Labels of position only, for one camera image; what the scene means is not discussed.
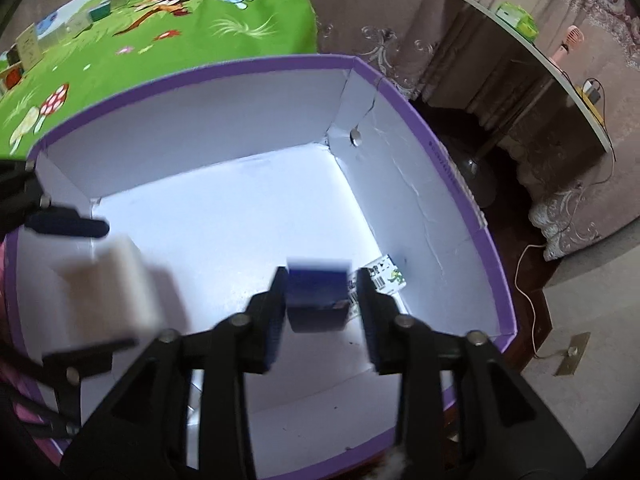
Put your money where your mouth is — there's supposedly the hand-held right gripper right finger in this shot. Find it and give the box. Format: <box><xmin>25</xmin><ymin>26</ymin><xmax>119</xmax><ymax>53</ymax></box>
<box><xmin>356</xmin><ymin>269</ymin><xmax>587</xmax><ymax>480</ymax></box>

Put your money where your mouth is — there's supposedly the brass floor socket plate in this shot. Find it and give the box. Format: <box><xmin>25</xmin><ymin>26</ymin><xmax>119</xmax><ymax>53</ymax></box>
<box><xmin>555</xmin><ymin>332</ymin><xmax>592</xmax><ymax>377</ymax></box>

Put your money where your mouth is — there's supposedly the red small box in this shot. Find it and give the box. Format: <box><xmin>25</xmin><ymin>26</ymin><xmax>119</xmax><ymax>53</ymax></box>
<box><xmin>0</xmin><ymin>62</ymin><xmax>24</xmax><ymax>94</ymax></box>

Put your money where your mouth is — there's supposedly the plain white box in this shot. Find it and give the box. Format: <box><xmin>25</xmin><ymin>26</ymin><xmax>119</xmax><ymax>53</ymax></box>
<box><xmin>52</xmin><ymin>235</ymin><xmax>167</xmax><ymax>357</ymax></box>

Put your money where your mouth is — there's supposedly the beige curtain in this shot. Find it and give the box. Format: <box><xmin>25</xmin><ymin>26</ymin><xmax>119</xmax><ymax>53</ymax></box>
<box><xmin>300</xmin><ymin>0</ymin><xmax>640</xmax><ymax>261</ymax></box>

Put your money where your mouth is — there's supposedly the black charger with cable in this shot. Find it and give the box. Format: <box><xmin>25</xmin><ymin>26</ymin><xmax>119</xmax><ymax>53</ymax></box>
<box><xmin>575</xmin><ymin>78</ymin><xmax>607</xmax><ymax>107</ymax></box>

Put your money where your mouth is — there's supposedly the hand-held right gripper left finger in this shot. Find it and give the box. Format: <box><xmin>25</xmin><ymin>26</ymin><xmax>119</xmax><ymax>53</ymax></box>
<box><xmin>60</xmin><ymin>265</ymin><xmax>291</xmax><ymax>480</ymax></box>

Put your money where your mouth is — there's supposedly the green cartoon printed blanket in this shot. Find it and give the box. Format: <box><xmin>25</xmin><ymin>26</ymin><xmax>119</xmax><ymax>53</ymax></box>
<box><xmin>0</xmin><ymin>0</ymin><xmax>321</xmax><ymax>162</ymax></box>

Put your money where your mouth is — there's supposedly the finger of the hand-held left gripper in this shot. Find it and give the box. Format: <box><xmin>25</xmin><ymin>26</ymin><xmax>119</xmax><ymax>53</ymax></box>
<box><xmin>0</xmin><ymin>338</ymin><xmax>139</xmax><ymax>438</ymax></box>
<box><xmin>0</xmin><ymin>159</ymin><xmax>111</xmax><ymax>239</ymax></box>

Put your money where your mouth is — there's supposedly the green tissue box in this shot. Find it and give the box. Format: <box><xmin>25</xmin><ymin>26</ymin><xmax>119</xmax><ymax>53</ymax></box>
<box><xmin>495</xmin><ymin>2</ymin><xmax>539</xmax><ymax>42</ymax></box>

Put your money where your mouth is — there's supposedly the white box with barcode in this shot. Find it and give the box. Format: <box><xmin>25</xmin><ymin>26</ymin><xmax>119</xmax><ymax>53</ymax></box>
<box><xmin>349</xmin><ymin>255</ymin><xmax>407</xmax><ymax>319</ymax></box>

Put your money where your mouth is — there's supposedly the beige upright box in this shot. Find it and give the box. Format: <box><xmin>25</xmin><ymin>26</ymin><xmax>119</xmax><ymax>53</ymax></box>
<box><xmin>17</xmin><ymin>27</ymin><xmax>44</xmax><ymax>69</ymax></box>

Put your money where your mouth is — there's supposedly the dark desk with glass top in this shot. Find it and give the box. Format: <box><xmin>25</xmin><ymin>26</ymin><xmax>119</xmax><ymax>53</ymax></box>
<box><xmin>425</xmin><ymin>0</ymin><xmax>617</xmax><ymax>162</ymax></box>

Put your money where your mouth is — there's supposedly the purple cardboard storage box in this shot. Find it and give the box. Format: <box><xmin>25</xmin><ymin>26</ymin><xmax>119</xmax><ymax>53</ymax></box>
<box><xmin>5</xmin><ymin>54</ymin><xmax>519</xmax><ymax>480</ymax></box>

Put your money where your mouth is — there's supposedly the dark blue small box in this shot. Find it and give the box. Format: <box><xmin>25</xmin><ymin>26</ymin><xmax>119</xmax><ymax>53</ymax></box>
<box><xmin>285</xmin><ymin>257</ymin><xmax>352</xmax><ymax>334</ymax></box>

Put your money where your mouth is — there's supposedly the white floor cable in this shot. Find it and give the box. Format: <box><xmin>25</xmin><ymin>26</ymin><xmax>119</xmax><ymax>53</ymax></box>
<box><xmin>515</xmin><ymin>243</ymin><xmax>571</xmax><ymax>361</ymax></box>

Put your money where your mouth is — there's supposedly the pink handheld fan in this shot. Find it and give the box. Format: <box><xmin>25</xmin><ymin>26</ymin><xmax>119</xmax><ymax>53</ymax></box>
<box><xmin>552</xmin><ymin>25</ymin><xmax>586</xmax><ymax>67</ymax></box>

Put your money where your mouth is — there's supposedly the dark round fan base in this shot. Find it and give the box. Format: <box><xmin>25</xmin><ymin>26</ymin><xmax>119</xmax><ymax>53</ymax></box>
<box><xmin>450</xmin><ymin>154</ymin><xmax>497</xmax><ymax>211</ymax></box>

